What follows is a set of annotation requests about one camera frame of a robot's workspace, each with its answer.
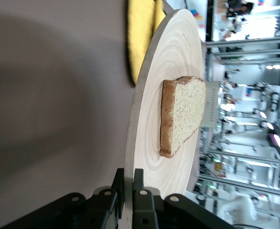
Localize slice of brown toast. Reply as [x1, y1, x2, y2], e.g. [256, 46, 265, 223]
[159, 75, 207, 159]

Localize round light wooden plate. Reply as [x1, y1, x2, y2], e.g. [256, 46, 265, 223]
[124, 8, 205, 229]

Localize aluminium cell frame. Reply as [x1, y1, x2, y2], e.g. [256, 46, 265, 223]
[205, 37, 280, 66]

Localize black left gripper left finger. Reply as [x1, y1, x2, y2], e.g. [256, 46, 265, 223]
[1, 168, 125, 229]

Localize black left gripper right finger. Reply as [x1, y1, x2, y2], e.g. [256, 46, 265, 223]
[133, 168, 236, 229]

